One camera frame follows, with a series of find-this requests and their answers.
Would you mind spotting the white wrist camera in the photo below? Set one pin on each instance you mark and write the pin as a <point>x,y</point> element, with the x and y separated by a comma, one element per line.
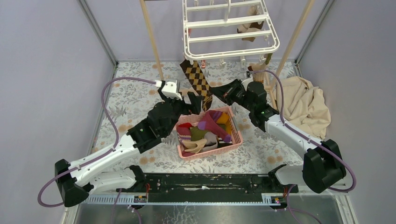
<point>248,78</point>
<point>169,88</point>

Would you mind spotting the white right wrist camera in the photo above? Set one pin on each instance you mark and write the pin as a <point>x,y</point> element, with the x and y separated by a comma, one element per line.
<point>248,78</point>

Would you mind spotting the floral patterned mat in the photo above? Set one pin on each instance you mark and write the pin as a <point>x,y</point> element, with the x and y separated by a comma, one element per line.
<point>132,97</point>

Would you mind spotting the pink sock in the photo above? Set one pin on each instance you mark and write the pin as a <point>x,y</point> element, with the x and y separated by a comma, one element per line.
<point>203,64</point>

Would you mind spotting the white plastic clip hanger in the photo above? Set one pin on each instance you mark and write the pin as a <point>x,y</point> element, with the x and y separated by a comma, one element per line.
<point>226,45</point>

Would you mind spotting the purple maroon striped sock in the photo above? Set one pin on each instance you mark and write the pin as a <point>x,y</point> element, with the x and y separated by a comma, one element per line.
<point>208,122</point>

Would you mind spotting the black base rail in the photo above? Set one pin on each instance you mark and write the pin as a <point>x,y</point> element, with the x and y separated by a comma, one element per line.
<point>211,188</point>

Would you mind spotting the mustard yellow striped sock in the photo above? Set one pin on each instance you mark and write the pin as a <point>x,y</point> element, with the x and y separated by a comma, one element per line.
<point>224,122</point>

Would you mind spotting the wooden drying rack frame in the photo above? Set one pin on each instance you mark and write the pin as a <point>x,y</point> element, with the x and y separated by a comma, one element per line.
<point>263,17</point>

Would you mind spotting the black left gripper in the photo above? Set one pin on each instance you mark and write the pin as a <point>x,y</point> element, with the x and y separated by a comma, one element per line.
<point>194,101</point>

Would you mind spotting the cream maroon striped sock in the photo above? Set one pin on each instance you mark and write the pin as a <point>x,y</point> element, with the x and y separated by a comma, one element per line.
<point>189,147</point>

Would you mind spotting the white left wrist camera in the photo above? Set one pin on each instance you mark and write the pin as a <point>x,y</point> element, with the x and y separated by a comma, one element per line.
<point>169,88</point>

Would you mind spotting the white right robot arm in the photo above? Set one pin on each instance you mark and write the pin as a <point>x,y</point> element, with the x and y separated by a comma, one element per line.
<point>321,166</point>

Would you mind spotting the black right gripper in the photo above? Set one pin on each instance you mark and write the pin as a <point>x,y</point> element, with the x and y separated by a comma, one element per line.
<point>226,92</point>

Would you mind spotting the grey sock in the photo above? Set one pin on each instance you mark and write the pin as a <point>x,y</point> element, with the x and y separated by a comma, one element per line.
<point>211,142</point>

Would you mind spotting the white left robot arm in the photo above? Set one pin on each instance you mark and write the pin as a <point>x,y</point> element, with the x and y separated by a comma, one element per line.
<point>78,179</point>

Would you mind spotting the red patterned sock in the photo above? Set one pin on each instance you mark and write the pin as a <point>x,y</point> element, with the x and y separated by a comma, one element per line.
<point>185,125</point>

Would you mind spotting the beige crumpled cloth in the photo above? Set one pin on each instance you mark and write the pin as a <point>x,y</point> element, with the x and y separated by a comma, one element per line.
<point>303,106</point>

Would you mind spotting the olive green striped sock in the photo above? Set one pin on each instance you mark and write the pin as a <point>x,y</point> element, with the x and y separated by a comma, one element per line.
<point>197,134</point>

